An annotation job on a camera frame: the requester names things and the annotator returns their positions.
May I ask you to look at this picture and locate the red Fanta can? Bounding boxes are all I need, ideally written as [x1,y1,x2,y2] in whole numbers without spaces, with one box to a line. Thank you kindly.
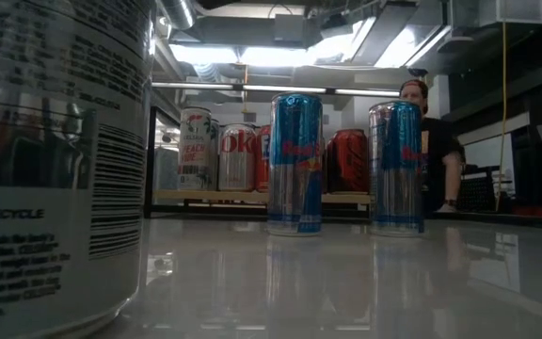
[253,124,272,193]

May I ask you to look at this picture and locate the silver Diet Coke can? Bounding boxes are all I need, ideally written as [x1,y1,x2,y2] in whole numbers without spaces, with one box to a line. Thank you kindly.
[217,122,258,192]

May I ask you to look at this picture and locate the red can with black graphic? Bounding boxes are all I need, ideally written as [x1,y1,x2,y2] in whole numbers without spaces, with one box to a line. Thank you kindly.
[325,128,371,195]

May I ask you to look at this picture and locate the white Celsius can black lid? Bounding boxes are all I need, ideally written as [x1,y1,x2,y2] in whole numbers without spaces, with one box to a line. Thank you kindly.
[178,106,213,191]
[0,0,157,339]

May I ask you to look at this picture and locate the blue silver Red Bull can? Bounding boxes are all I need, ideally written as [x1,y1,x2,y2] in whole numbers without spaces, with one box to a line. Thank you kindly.
[266,91,325,237]
[367,99,425,238]

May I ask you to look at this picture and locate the wooden tray board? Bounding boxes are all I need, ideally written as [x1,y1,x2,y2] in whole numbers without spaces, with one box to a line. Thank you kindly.
[143,105,375,220]

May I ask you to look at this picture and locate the white ceiling light tube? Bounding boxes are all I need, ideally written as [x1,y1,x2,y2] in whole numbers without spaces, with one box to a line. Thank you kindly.
[151,81,235,91]
[241,84,328,94]
[333,88,402,98]

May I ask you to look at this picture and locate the bright ceiling light panel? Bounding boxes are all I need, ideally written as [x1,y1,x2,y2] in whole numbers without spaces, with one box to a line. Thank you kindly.
[169,41,361,68]

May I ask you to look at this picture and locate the person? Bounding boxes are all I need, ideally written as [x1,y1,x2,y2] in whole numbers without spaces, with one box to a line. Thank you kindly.
[398,78,468,214]

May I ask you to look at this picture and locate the black mesh basket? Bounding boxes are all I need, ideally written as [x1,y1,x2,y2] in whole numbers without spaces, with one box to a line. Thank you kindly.
[456,164,505,213]

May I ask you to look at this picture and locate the silver ventilation duct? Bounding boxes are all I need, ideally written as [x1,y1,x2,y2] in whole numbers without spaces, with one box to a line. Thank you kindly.
[157,0,198,32]

